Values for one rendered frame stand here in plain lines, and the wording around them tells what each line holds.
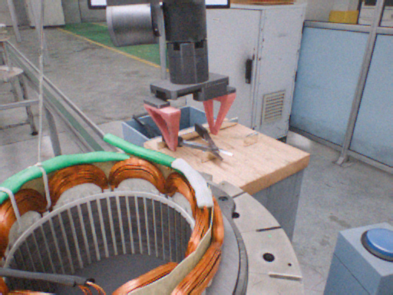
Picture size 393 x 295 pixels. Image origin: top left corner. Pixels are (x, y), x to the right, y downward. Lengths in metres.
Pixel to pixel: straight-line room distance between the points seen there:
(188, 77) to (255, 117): 2.20
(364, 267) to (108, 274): 0.28
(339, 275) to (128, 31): 0.41
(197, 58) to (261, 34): 2.02
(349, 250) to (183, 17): 0.35
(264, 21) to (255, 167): 2.04
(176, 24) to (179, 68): 0.06
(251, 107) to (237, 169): 2.12
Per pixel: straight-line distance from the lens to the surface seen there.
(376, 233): 0.43
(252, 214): 0.33
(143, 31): 0.44
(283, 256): 0.29
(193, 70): 0.44
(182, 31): 0.43
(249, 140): 0.53
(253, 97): 2.56
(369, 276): 0.41
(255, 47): 2.45
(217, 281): 0.25
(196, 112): 0.70
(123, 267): 0.38
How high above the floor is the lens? 1.30
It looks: 26 degrees down
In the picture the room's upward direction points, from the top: straight up
